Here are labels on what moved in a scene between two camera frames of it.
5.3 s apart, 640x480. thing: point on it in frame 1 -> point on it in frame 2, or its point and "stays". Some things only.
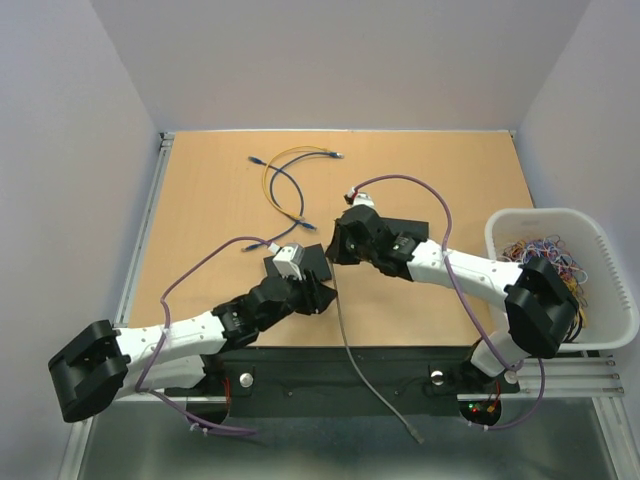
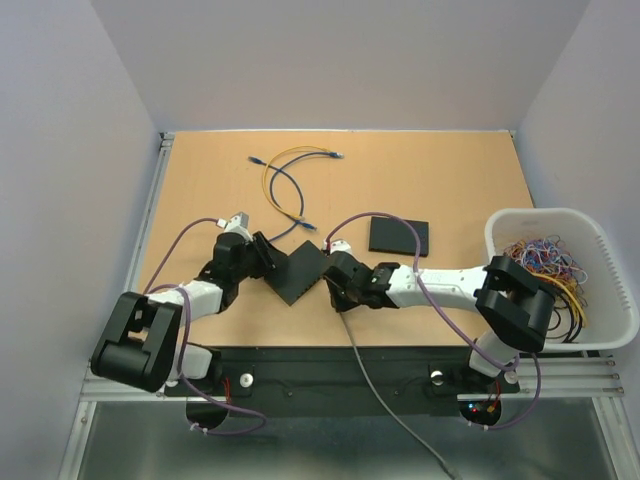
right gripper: [336, 247] -> [339, 301]
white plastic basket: [611, 316] stays
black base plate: [325, 371] stays
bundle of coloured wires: [552, 250] stays
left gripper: [315, 294] -> [267, 258]
